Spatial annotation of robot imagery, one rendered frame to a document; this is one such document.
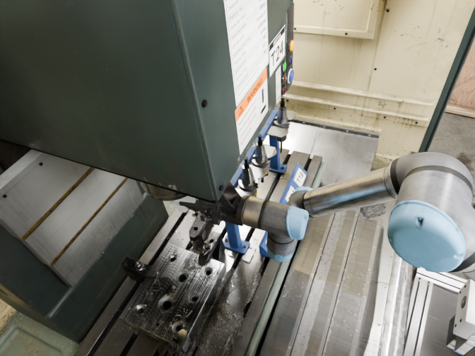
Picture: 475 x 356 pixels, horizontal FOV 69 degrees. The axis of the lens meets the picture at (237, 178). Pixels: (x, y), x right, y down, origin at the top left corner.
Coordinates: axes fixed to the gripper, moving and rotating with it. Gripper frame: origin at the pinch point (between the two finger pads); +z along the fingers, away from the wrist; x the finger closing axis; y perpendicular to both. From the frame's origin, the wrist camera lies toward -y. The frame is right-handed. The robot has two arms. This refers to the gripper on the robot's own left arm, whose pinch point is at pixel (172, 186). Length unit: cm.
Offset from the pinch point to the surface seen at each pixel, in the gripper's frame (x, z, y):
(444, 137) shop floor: 214, -121, 132
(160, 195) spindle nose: -7.9, -1.9, -6.1
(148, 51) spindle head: -13.4, -12.7, -46.0
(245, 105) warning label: 1.7, -20.2, -28.5
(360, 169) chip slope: 80, -51, 58
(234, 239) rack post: 13.1, -10.2, 40.7
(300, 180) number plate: 51, -26, 43
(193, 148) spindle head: -13.7, -16.8, -30.3
